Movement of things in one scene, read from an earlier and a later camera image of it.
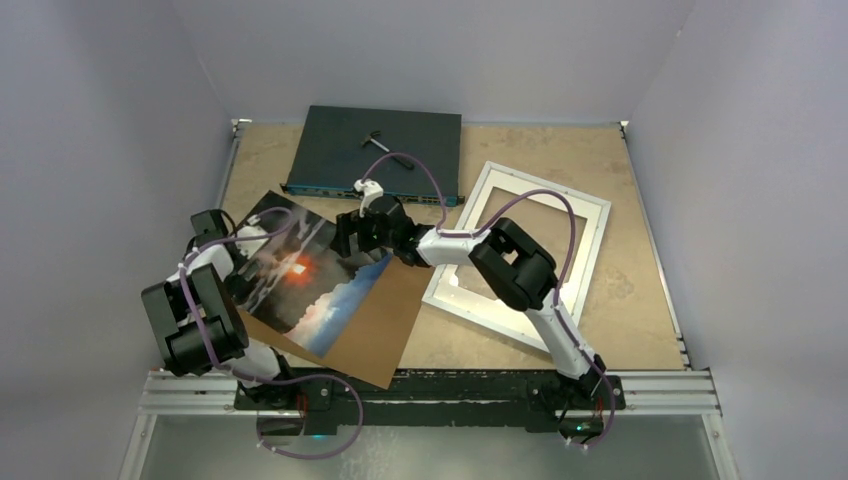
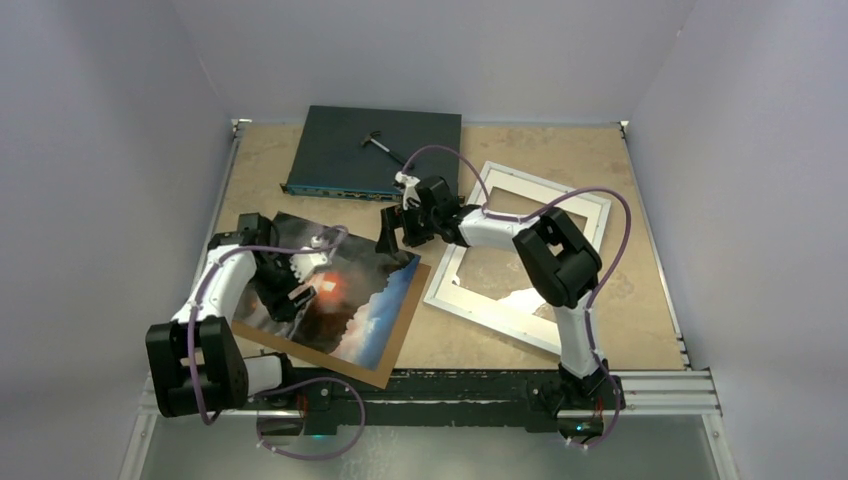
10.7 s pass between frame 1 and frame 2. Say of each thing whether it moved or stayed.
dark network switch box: stayed
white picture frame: stayed
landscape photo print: moved
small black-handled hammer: stayed
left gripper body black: moved
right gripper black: moved
